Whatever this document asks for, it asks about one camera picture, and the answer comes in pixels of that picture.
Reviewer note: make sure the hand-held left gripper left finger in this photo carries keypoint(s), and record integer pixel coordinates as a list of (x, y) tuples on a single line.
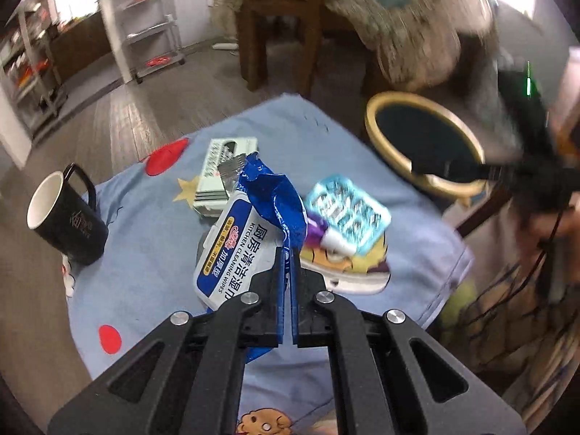
[(282, 276)]

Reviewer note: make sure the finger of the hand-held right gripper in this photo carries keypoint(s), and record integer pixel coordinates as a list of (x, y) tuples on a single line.
[(453, 170)]

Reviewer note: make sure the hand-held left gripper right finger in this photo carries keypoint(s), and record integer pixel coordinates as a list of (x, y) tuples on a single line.
[(295, 281)]

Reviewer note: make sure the round bin with yellow rim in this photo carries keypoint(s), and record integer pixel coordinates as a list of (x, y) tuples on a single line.
[(421, 145)]

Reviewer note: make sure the blue wipes packet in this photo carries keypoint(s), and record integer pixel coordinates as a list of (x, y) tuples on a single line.
[(235, 244)]

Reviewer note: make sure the person's right hand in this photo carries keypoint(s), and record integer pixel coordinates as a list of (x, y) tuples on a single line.
[(550, 226)]

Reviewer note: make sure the purple and white tube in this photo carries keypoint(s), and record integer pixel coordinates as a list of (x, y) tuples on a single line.
[(317, 231)]

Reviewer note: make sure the light blue blister pack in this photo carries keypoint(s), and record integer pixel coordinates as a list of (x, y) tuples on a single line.
[(349, 210)]

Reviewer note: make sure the green and white box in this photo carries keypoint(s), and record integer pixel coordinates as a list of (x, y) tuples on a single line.
[(213, 176)]

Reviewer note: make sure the blue printed cloth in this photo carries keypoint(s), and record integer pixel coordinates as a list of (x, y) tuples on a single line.
[(149, 281)]

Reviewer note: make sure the teal lace tablecloth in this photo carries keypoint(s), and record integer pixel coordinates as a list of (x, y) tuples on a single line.
[(408, 31)]

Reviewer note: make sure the black mug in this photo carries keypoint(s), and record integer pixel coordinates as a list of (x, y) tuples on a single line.
[(72, 231)]

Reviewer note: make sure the white power strip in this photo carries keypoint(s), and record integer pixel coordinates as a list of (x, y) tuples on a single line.
[(225, 46)]

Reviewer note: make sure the brown wooden chair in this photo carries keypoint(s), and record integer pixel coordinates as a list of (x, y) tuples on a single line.
[(281, 2)]

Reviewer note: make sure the white shelf rack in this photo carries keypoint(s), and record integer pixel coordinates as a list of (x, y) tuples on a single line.
[(154, 65)]

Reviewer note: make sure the brown wooden cabinet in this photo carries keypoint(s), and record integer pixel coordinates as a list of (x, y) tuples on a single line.
[(86, 50)]

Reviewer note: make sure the grey metal shelf rack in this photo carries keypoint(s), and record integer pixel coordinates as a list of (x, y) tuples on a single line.
[(50, 81)]

